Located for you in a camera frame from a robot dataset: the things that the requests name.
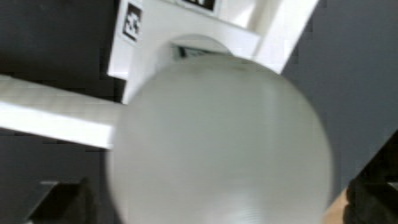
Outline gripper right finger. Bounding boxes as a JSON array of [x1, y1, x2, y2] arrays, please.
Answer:
[[342, 139, 398, 224]]

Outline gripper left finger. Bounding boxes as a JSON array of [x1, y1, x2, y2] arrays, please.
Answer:
[[22, 179, 97, 224]]

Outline white lamp bulb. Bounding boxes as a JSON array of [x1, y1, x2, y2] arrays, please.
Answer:
[[106, 56, 331, 224]]

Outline white lamp base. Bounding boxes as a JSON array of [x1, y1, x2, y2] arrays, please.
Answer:
[[108, 0, 319, 97]]

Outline white front fence rail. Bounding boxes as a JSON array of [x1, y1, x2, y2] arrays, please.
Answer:
[[0, 74, 122, 149]]

